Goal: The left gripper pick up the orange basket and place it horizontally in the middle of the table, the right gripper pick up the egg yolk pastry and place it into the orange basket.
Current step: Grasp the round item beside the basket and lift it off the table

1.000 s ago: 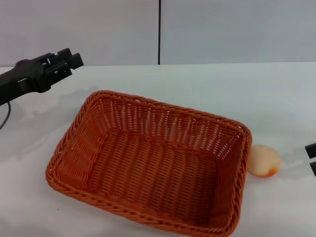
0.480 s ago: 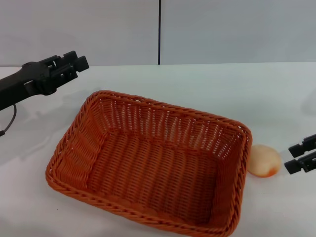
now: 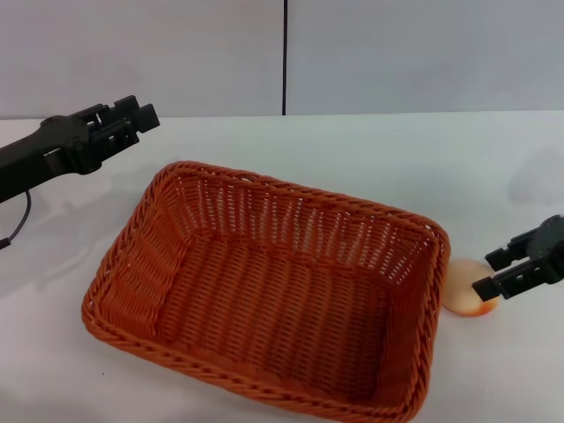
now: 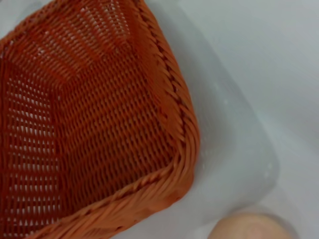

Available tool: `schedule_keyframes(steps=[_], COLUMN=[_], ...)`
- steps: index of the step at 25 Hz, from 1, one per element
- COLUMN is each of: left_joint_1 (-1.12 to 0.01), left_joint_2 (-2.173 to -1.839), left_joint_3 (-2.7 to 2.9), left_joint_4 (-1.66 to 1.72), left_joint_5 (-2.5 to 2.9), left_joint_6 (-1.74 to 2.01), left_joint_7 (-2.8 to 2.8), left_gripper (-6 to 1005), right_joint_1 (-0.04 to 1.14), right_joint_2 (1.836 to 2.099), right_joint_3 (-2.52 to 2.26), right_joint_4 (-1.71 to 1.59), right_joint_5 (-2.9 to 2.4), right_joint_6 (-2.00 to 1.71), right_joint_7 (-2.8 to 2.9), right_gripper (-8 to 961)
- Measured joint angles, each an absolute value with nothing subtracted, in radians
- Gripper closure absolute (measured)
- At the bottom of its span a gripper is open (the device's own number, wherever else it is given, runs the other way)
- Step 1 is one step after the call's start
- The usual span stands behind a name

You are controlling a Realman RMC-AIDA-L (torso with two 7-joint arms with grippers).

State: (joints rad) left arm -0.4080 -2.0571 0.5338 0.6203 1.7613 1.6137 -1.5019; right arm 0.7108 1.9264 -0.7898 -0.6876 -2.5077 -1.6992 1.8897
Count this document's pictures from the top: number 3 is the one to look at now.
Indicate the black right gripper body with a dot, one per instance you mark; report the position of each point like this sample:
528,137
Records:
546,251

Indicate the pale peach toy fruit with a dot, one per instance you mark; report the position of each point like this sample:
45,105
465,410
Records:
462,286

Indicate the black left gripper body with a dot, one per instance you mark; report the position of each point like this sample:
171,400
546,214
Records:
53,147

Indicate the dark vertical wall strip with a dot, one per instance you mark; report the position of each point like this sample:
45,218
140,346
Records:
284,57

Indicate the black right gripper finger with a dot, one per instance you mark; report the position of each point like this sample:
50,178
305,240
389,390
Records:
489,287
500,259

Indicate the orange woven plastic basket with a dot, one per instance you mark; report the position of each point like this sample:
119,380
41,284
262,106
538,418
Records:
273,299

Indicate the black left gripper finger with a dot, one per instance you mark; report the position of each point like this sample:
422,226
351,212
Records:
145,119
127,107

